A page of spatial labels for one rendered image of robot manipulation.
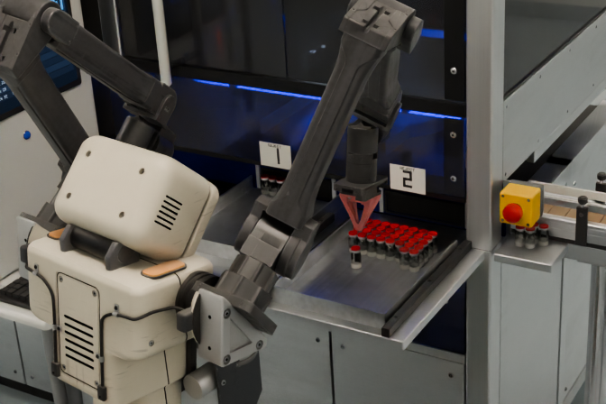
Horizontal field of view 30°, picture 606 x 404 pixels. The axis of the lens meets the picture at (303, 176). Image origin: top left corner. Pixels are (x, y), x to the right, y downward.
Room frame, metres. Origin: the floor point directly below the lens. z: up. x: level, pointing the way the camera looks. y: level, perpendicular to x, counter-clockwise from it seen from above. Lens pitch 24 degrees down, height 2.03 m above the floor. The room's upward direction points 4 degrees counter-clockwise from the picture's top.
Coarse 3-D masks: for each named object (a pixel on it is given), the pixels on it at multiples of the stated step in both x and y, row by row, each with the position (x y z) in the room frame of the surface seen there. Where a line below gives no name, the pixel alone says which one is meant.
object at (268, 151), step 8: (264, 144) 2.45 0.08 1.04; (272, 144) 2.43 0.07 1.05; (280, 144) 2.42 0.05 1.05; (264, 152) 2.45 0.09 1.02; (272, 152) 2.43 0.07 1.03; (280, 152) 2.42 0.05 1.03; (288, 152) 2.41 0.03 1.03; (264, 160) 2.45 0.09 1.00; (272, 160) 2.43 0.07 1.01; (280, 160) 2.42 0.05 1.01; (288, 160) 2.41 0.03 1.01; (280, 168) 2.42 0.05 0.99; (288, 168) 2.41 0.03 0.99
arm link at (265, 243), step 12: (264, 216) 1.56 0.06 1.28; (264, 228) 1.54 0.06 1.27; (276, 228) 1.54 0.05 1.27; (288, 228) 1.55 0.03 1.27; (252, 240) 1.52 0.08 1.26; (264, 240) 1.53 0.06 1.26; (276, 240) 1.53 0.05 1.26; (288, 240) 1.53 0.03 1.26; (240, 252) 1.51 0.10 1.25; (252, 252) 1.51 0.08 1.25; (264, 252) 1.51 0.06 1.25; (276, 252) 1.51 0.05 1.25
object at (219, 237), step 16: (240, 192) 2.52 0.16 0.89; (256, 192) 2.53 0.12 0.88; (224, 208) 2.45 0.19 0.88; (240, 208) 2.45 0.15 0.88; (320, 208) 2.42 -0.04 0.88; (336, 208) 2.40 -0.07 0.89; (208, 224) 2.37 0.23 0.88; (224, 224) 2.37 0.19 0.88; (240, 224) 2.36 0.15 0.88; (208, 240) 2.22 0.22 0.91; (224, 240) 2.28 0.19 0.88; (224, 256) 2.20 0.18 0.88
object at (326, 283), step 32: (352, 224) 2.29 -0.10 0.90; (320, 256) 2.17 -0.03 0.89; (448, 256) 2.11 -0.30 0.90; (288, 288) 2.05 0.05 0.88; (320, 288) 2.04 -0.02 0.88; (352, 288) 2.03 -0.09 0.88; (384, 288) 2.02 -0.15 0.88; (416, 288) 1.98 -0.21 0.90; (352, 320) 1.90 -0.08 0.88; (384, 320) 1.86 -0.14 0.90
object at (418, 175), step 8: (392, 168) 2.27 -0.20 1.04; (400, 168) 2.26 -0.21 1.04; (408, 168) 2.25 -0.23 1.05; (416, 168) 2.24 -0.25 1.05; (392, 176) 2.27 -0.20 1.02; (400, 176) 2.26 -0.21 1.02; (408, 176) 2.25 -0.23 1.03; (416, 176) 2.24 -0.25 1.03; (424, 176) 2.23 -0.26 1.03; (392, 184) 2.27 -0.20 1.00; (400, 184) 2.26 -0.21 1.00; (408, 184) 2.25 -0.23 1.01; (416, 184) 2.24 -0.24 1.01; (424, 184) 2.23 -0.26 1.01; (416, 192) 2.24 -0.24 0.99; (424, 192) 2.23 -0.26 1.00
